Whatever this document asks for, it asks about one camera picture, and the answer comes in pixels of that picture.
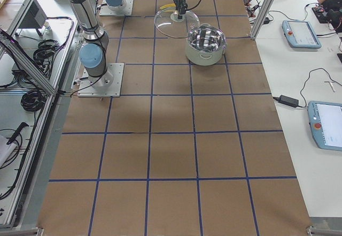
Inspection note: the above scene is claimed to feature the blue teach pendant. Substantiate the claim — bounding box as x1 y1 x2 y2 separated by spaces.
307 101 341 151
282 20 322 49

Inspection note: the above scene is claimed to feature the aluminium frame post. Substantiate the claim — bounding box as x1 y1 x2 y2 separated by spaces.
250 0 274 40

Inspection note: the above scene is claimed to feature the blue teach pendant far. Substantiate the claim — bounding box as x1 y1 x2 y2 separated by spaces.
282 20 322 49

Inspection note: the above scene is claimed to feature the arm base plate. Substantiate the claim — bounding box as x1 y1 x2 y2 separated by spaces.
76 63 125 97
99 0 134 17

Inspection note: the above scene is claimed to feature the pale green cooking pot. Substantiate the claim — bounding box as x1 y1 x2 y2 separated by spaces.
185 24 227 66

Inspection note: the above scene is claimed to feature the yellow corn cob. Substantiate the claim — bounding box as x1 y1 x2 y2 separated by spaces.
159 3 176 10

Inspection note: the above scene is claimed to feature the blue teach pendant near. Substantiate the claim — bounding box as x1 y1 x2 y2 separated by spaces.
307 101 341 151

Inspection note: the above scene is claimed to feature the glass pot lid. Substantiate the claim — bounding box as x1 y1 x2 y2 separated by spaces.
154 8 200 39

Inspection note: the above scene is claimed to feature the black power adapter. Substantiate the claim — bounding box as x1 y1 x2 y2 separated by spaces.
278 95 299 108

